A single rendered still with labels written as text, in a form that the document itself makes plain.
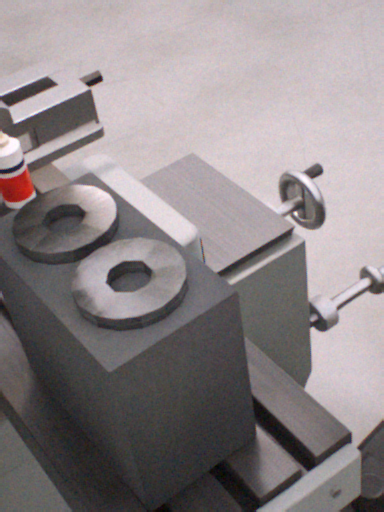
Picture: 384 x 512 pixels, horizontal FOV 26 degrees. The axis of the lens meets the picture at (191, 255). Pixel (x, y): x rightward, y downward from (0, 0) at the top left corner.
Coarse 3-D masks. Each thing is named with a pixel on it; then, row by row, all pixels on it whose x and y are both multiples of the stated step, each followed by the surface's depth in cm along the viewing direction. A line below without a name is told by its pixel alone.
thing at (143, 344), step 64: (64, 192) 73; (0, 256) 70; (64, 256) 68; (128, 256) 66; (192, 256) 67; (64, 320) 63; (128, 320) 61; (192, 320) 62; (64, 384) 74; (128, 384) 61; (192, 384) 66; (128, 448) 65; (192, 448) 70
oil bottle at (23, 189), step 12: (0, 132) 100; (0, 144) 100; (12, 144) 101; (0, 156) 100; (12, 156) 101; (0, 168) 101; (12, 168) 102; (24, 168) 103; (0, 180) 103; (12, 180) 103; (24, 180) 104; (12, 192) 104; (24, 192) 104; (12, 204) 105
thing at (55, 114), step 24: (24, 72) 117; (48, 72) 117; (0, 96) 114; (24, 96) 116; (48, 96) 112; (72, 96) 111; (24, 120) 109; (48, 120) 111; (72, 120) 113; (96, 120) 115; (24, 144) 110; (48, 144) 112; (72, 144) 113
